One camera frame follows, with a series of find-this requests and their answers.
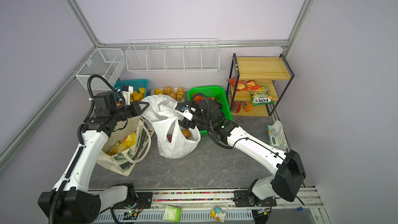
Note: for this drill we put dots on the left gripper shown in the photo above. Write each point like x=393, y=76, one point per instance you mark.
x=137, y=111

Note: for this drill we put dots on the green plastic basket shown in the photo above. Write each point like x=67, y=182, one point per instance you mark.
x=218, y=94

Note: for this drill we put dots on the orange toy pepper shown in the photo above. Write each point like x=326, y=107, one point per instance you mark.
x=198, y=98

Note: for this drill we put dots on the toy banana bunch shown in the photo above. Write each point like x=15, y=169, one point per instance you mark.
x=138, y=95

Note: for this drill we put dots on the yellow white toy figure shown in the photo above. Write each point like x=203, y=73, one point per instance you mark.
x=218, y=214

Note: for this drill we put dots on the red snack bag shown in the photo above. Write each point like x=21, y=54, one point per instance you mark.
x=243, y=85

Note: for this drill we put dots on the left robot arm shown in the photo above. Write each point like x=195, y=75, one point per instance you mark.
x=70, y=202

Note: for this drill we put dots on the red soda can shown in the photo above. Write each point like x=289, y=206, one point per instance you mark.
x=236, y=106

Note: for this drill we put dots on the wooden black-frame shelf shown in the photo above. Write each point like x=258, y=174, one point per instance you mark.
x=272, y=72

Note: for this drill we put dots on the white plastic grocery bag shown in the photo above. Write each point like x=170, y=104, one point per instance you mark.
x=163, y=118

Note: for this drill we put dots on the green small box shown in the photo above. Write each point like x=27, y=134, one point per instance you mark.
x=172, y=214

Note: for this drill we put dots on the tissue pack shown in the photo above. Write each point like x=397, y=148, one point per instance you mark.
x=276, y=136

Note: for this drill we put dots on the orange drink bottle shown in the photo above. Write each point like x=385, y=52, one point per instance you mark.
x=248, y=107

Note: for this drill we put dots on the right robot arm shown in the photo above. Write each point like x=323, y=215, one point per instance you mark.
x=286, y=168

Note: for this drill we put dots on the teal plastic basket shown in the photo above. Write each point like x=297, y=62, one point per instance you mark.
x=135, y=83

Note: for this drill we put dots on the long white wire basket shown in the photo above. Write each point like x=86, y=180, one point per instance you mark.
x=173, y=55

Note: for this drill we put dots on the toy croissant bread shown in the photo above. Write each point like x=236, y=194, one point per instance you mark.
x=168, y=90

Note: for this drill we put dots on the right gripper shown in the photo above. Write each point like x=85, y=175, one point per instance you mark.
x=187, y=123

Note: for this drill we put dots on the small white wire basket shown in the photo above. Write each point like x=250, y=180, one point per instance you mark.
x=106, y=62

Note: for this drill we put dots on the yellow chips bag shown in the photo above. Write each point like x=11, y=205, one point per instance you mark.
x=123, y=145

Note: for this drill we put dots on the beige canvas tote bag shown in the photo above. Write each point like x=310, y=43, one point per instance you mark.
x=123, y=163

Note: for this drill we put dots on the green Fox's candy bag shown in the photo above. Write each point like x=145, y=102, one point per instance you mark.
x=261, y=96

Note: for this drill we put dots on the white plastic tray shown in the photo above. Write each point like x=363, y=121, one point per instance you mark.
x=177, y=93

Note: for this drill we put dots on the brown toy potato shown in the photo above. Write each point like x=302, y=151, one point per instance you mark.
x=186, y=133

